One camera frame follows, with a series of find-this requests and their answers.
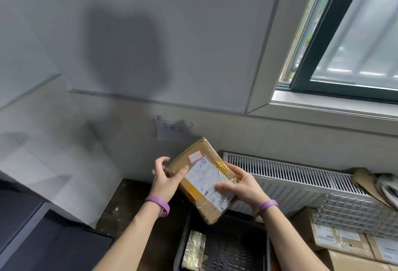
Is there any person's left hand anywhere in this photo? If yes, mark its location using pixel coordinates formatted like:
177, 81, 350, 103
150, 156, 189, 203

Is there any person's right hand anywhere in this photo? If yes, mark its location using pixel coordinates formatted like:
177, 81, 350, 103
215, 161, 271, 211

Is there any yellow-sided taped parcel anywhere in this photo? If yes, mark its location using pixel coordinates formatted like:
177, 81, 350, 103
181, 229, 207, 271

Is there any pile of cardboard boxes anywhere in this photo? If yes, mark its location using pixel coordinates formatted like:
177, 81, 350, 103
289, 207, 398, 271

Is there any person's right forearm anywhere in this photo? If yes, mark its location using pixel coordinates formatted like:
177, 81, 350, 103
262, 208, 330, 271

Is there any purple wristband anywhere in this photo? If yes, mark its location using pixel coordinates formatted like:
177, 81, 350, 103
253, 200, 279, 220
144, 195, 171, 218

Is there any white radiator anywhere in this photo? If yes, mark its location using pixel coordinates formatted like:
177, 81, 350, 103
222, 151, 398, 218

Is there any black plastic crate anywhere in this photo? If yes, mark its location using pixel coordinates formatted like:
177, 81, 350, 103
173, 210, 271, 271

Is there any window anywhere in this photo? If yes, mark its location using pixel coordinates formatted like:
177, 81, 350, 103
247, 0, 398, 128

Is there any white paper wall note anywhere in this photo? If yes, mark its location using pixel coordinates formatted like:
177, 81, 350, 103
154, 115, 194, 142

